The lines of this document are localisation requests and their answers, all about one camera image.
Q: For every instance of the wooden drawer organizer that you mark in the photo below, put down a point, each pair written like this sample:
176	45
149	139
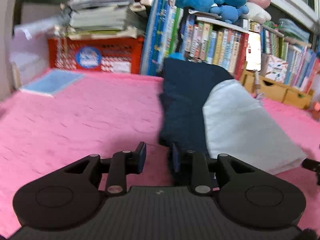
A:
256	84

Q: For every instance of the white plush toy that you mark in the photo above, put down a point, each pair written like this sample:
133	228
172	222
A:
256	13

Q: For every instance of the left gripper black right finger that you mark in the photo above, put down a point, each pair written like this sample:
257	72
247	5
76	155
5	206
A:
190	168

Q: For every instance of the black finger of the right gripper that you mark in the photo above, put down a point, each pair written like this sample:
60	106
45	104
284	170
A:
311	165

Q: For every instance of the smartphone with lit screen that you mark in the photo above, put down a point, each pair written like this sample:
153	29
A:
253	52

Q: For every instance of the blue ball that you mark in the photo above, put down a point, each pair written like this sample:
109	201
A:
177	56

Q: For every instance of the stack of papers and books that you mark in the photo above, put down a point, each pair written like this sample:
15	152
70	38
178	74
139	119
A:
102	18

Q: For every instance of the white patterned box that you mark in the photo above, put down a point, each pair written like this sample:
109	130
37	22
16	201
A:
275	68

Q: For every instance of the left row of books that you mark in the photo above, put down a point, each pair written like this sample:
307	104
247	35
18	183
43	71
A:
160	36

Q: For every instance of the blue notebook on table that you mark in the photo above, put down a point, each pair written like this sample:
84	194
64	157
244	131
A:
51	83

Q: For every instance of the white and navy jacket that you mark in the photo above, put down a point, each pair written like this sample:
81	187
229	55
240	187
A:
206	110

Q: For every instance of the red plastic crate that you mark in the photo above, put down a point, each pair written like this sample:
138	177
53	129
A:
115	55

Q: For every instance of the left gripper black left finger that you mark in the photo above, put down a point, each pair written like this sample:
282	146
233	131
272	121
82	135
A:
121	164

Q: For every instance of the row of colourful books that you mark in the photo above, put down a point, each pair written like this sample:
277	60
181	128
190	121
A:
267	49

